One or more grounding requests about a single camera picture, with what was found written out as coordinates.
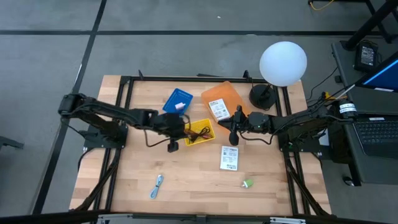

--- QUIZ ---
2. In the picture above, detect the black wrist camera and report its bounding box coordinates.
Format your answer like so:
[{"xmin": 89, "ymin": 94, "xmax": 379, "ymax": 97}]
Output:
[
  {"xmin": 228, "ymin": 129, "xmax": 241, "ymax": 147},
  {"xmin": 167, "ymin": 139, "xmax": 180, "ymax": 154}
]

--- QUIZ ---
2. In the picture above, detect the black camera cable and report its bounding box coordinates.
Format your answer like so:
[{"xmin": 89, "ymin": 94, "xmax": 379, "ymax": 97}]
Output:
[
  {"xmin": 142, "ymin": 129, "xmax": 171, "ymax": 148},
  {"xmin": 239, "ymin": 132, "xmax": 276, "ymax": 146}
]

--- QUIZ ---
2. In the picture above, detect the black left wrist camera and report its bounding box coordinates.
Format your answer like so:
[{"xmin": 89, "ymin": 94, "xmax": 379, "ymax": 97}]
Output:
[{"xmin": 167, "ymin": 139, "xmax": 180, "ymax": 154}]

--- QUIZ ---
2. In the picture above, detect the white box with printed label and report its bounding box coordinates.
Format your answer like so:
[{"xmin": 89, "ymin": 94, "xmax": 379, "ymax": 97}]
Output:
[{"xmin": 220, "ymin": 145, "xmax": 239, "ymax": 172}]

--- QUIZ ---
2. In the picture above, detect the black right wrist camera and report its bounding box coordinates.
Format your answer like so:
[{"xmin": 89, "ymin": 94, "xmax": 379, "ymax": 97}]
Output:
[{"xmin": 228, "ymin": 129, "xmax": 241, "ymax": 147}]

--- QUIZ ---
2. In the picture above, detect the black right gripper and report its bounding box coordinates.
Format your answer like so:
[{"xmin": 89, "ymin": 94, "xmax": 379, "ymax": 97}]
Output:
[{"xmin": 218, "ymin": 105, "xmax": 251, "ymax": 133}]

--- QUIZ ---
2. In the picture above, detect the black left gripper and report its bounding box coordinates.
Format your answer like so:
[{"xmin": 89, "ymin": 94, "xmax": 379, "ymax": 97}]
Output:
[{"xmin": 154, "ymin": 112, "xmax": 188, "ymax": 139}]

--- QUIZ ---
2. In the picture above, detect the black laptop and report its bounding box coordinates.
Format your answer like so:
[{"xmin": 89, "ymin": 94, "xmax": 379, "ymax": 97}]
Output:
[{"xmin": 351, "ymin": 116, "xmax": 398, "ymax": 159}]

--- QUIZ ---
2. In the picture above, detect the black left camera cable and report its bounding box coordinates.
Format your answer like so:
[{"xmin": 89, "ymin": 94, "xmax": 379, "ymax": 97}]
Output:
[{"xmin": 142, "ymin": 129, "xmax": 171, "ymax": 148}]

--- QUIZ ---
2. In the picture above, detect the black round lamp base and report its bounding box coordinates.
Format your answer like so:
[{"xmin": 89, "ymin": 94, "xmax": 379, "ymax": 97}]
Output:
[{"xmin": 248, "ymin": 83, "xmax": 277, "ymax": 111}]

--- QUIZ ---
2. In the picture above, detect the black overhead beam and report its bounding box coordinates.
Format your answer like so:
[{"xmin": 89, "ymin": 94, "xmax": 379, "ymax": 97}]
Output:
[{"xmin": 0, "ymin": 210, "xmax": 398, "ymax": 224}]

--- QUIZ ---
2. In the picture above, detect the blue plastic basket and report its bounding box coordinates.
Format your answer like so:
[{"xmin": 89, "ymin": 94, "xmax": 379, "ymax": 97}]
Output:
[{"xmin": 162, "ymin": 88, "xmax": 194, "ymax": 116}]

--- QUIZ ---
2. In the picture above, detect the white box with green side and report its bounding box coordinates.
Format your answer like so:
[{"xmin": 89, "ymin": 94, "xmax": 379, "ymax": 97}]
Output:
[{"xmin": 208, "ymin": 98, "xmax": 231, "ymax": 122}]

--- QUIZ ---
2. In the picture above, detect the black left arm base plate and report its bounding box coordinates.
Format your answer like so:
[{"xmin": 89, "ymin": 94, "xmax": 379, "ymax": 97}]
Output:
[{"xmin": 79, "ymin": 123, "xmax": 129, "ymax": 149}]

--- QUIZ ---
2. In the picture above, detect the yellow plastic basket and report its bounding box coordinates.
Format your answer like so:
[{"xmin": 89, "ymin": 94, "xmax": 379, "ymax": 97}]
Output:
[{"xmin": 183, "ymin": 118, "xmax": 216, "ymax": 147}]

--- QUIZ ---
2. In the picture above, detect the black monitor with blue screen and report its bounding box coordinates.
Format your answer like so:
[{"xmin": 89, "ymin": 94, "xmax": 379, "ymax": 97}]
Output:
[{"xmin": 354, "ymin": 51, "xmax": 398, "ymax": 93}]

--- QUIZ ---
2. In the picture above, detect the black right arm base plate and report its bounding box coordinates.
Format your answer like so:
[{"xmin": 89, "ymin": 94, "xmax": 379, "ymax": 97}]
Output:
[{"xmin": 278, "ymin": 133, "xmax": 326, "ymax": 154}]

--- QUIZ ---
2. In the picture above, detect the black right camera cable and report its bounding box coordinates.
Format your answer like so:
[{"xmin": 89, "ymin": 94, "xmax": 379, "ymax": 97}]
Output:
[{"xmin": 239, "ymin": 132, "xmax": 276, "ymax": 146}]

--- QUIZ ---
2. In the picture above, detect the grey side desk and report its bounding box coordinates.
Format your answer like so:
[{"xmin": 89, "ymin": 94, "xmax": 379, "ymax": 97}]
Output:
[{"xmin": 331, "ymin": 40, "xmax": 398, "ymax": 187}]

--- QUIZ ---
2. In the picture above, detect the black stand pole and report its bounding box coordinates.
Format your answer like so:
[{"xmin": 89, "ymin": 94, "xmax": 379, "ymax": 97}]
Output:
[{"xmin": 341, "ymin": 0, "xmax": 398, "ymax": 52}]

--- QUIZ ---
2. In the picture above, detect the black power adapter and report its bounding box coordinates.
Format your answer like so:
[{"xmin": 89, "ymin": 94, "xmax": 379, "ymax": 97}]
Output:
[{"xmin": 354, "ymin": 42, "xmax": 379, "ymax": 73}]

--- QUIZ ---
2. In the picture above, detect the orange translucent plastic bin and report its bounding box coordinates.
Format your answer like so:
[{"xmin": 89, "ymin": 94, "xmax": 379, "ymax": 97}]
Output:
[{"xmin": 201, "ymin": 80, "xmax": 253, "ymax": 134}]

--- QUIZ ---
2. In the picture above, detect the light blue cable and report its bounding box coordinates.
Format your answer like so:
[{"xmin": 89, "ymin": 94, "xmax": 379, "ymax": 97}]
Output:
[{"xmin": 149, "ymin": 174, "xmax": 165, "ymax": 200}]

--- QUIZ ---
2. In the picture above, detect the white globe lamp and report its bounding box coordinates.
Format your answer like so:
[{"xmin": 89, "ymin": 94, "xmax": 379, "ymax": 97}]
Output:
[{"xmin": 259, "ymin": 41, "xmax": 308, "ymax": 88}]

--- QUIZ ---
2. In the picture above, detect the yellow cable connector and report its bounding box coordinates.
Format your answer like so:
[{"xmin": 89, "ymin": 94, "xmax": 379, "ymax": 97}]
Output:
[{"xmin": 321, "ymin": 91, "xmax": 338, "ymax": 103}]

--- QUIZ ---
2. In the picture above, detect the black furniture foot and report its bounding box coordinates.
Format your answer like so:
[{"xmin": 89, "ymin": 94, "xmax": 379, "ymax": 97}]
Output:
[{"xmin": 0, "ymin": 136, "xmax": 25, "ymax": 150}]

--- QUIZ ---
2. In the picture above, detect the red and black cable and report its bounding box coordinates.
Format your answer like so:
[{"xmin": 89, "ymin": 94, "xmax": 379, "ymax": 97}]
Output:
[{"xmin": 185, "ymin": 126, "xmax": 214, "ymax": 144}]

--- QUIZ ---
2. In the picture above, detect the yellow cable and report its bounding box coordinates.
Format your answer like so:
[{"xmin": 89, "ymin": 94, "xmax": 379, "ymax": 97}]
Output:
[{"xmin": 308, "ymin": 0, "xmax": 335, "ymax": 11}]

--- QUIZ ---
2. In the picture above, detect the black aluminium table frame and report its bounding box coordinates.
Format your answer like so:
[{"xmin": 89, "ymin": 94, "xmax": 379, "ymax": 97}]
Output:
[{"xmin": 70, "ymin": 70, "xmax": 333, "ymax": 218}]

